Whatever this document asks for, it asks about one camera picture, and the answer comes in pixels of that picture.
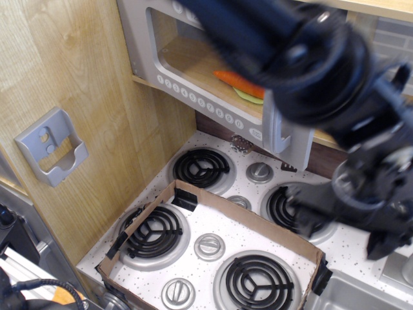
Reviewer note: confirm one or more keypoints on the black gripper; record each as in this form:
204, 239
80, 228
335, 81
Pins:
379, 201

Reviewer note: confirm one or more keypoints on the grey toy microwave door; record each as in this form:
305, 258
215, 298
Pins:
168, 49

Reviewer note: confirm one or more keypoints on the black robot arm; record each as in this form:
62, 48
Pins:
323, 75

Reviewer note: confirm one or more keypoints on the silver toy sink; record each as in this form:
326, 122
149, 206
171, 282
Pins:
356, 283

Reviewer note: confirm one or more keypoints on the back right black burner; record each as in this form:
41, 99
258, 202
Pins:
275, 208

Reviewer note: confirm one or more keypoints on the black burner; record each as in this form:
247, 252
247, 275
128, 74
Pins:
256, 280
204, 167
158, 242
275, 208

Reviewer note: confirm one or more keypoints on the wooden shelf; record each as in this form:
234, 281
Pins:
325, 155

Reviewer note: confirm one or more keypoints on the hanging silver spatula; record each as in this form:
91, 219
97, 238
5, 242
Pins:
288, 168

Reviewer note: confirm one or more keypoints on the front right black burner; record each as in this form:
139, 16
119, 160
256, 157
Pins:
256, 280

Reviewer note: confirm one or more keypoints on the back grey stove knob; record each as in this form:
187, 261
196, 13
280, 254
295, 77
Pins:
259, 173

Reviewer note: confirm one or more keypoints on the grey stove knob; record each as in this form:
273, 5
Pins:
209, 247
178, 294
259, 173

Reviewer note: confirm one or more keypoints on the middle small grey knob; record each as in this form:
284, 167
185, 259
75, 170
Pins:
240, 201

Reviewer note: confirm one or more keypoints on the centre grey stove knob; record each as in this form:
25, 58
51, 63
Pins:
209, 247

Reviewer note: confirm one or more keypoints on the hanging silver skimmer spoon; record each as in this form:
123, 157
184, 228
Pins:
240, 144

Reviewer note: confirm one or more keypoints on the back left black burner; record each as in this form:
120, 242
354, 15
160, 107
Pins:
204, 167

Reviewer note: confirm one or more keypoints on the front grey stove knob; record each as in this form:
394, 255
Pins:
178, 294

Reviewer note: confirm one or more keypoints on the front left black burner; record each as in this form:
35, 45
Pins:
158, 242

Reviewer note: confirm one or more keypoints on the orange toy carrot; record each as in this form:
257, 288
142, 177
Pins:
235, 80

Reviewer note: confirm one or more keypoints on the grey oven front knob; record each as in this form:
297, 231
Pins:
112, 302

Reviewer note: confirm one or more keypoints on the cardboard frame on stove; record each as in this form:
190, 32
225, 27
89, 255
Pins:
241, 230

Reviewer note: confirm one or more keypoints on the grey wall phone holder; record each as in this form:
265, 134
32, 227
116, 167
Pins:
43, 138

